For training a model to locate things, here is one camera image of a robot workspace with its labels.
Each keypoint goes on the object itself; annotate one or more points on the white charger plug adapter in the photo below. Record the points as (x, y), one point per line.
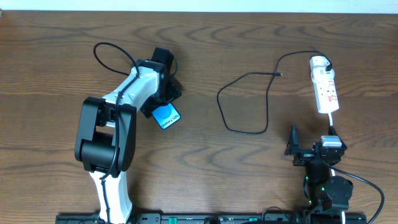
(320, 65)

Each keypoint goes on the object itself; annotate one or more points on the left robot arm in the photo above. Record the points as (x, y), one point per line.
(106, 139)

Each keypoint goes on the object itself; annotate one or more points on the white power strip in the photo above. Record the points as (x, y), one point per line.
(325, 90)

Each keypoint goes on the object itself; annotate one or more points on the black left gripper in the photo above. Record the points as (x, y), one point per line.
(160, 106)

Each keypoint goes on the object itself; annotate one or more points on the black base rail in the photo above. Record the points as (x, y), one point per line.
(156, 218)

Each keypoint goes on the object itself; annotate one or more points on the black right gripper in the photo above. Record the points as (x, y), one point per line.
(306, 154)

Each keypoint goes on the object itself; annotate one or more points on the blue Galaxy smartphone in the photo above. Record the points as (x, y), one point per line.
(166, 115)

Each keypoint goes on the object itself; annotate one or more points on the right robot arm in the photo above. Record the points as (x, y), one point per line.
(328, 194)

